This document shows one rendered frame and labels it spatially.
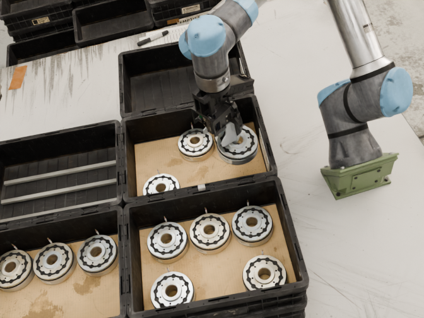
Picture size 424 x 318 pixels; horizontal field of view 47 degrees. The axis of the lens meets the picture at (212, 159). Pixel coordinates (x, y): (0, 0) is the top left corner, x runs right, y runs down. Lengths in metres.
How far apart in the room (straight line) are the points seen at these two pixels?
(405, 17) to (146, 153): 2.20
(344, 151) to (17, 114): 1.19
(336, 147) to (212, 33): 0.59
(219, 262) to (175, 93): 0.63
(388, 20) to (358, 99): 1.94
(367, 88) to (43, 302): 0.97
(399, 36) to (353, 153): 1.82
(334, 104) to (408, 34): 1.82
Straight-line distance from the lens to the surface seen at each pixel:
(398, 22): 3.24
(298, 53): 1.89
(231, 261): 1.22
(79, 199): 1.42
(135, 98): 1.62
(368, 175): 1.42
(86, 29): 2.79
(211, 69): 1.00
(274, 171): 1.23
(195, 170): 1.38
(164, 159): 1.42
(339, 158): 1.40
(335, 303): 1.32
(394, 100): 1.29
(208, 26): 0.97
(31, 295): 1.33
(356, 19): 1.31
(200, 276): 1.21
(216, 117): 1.09
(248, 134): 1.22
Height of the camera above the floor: 1.92
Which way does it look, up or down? 52 degrees down
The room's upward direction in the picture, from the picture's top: 11 degrees counter-clockwise
